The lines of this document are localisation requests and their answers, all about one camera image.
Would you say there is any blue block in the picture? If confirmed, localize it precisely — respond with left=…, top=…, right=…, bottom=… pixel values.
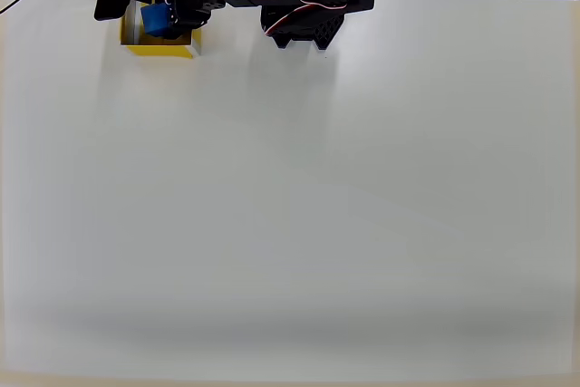
left=140, top=2, right=175, bottom=39

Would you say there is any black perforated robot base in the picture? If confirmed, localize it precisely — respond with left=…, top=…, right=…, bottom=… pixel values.
left=261, top=9, right=346, bottom=53

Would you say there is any yellow open box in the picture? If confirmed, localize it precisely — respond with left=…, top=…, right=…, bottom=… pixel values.
left=119, top=0, right=203, bottom=61

